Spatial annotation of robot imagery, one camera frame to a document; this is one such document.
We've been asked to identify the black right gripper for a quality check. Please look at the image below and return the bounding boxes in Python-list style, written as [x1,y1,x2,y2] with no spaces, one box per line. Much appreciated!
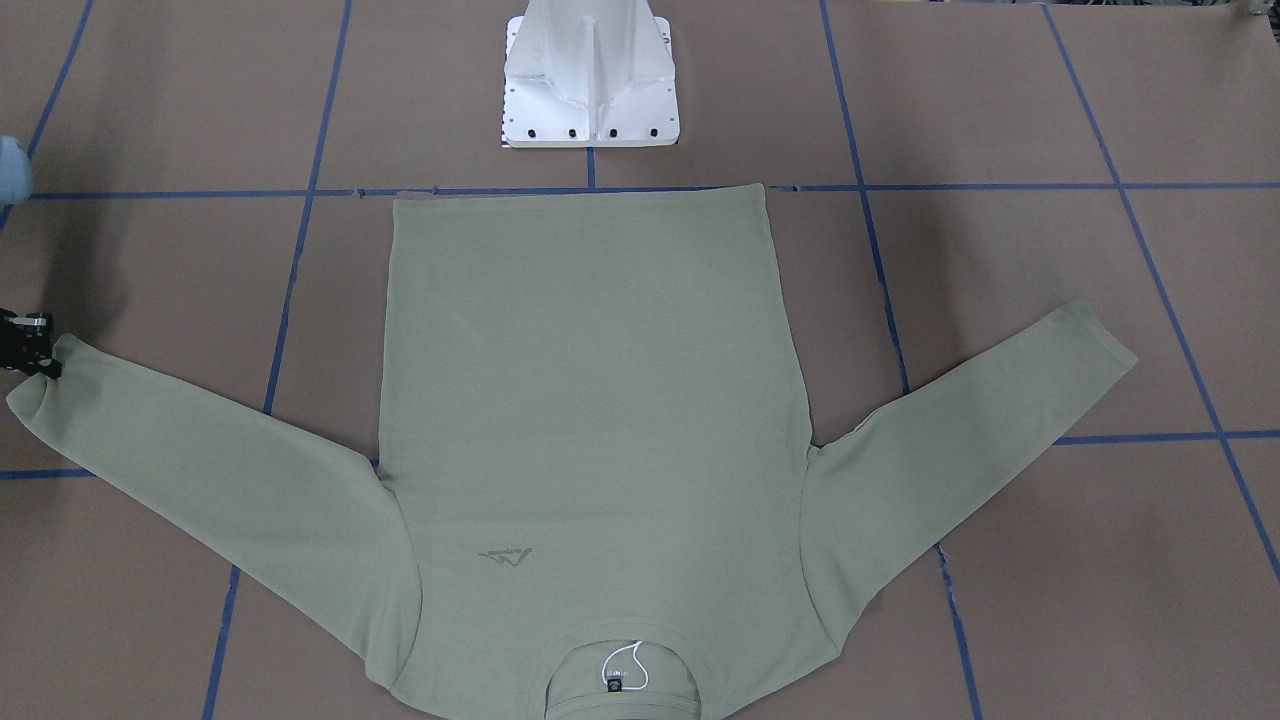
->
[1,310,63,379]

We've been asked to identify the olive green long-sleeve shirt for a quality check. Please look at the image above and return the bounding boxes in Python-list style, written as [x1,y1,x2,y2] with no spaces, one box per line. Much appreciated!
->
[6,184,1137,719]

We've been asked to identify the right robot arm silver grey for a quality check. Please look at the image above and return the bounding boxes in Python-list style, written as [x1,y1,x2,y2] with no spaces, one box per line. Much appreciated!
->
[1,136,61,379]

